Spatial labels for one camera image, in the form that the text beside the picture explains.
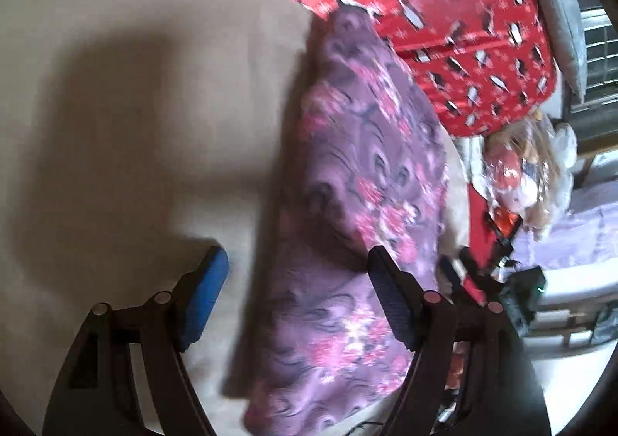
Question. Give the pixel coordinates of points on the red cloth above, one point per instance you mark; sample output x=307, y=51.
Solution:
x=480, y=223

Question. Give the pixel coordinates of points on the beige blanket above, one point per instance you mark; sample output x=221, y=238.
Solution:
x=120, y=127

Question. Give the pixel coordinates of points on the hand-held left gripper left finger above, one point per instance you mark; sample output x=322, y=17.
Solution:
x=207, y=301

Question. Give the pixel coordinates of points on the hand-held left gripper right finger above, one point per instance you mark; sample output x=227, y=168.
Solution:
x=396, y=305

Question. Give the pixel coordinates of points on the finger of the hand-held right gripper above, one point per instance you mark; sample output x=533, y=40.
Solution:
x=448, y=274
x=475, y=264

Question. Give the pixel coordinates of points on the white patterned cloth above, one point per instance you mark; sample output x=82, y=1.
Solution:
x=470, y=156

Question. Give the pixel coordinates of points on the lavender bedsheet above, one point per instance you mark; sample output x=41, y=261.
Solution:
x=569, y=233

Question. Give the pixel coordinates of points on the orange plastic packet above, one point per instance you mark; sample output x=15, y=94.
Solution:
x=509, y=223

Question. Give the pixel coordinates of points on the window grille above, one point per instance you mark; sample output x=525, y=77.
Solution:
x=598, y=40

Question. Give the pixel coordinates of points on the red penguin print blanket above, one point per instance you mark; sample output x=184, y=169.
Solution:
x=434, y=30

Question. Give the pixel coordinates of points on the clear plastic bag of toys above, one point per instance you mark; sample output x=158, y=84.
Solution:
x=531, y=161

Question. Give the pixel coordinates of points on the purple floral shirt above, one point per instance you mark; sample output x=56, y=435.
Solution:
x=362, y=151

